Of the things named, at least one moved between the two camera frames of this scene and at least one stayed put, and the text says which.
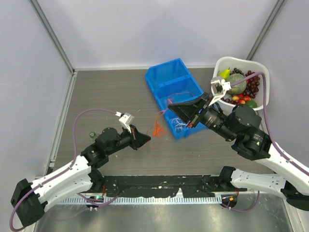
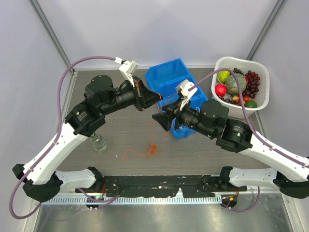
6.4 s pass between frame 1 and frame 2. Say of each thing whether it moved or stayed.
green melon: stayed
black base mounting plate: stayed
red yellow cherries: stayed
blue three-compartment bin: stayed
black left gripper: moved
